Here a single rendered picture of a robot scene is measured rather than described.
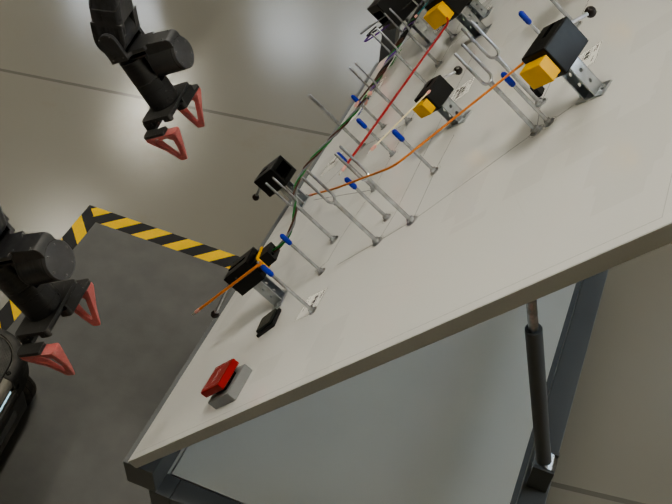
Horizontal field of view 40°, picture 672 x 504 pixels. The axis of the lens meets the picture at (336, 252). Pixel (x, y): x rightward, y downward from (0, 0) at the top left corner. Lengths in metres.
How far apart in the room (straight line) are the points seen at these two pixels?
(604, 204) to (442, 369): 0.91
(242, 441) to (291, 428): 0.09
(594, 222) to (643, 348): 2.09
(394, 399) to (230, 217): 1.51
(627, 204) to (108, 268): 2.28
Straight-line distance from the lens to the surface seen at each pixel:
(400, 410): 1.70
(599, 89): 1.12
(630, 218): 0.85
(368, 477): 1.62
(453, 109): 1.42
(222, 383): 1.31
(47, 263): 1.31
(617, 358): 2.91
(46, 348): 1.41
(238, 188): 3.19
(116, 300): 2.89
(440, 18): 1.68
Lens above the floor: 2.22
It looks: 48 degrees down
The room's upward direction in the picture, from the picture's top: 5 degrees clockwise
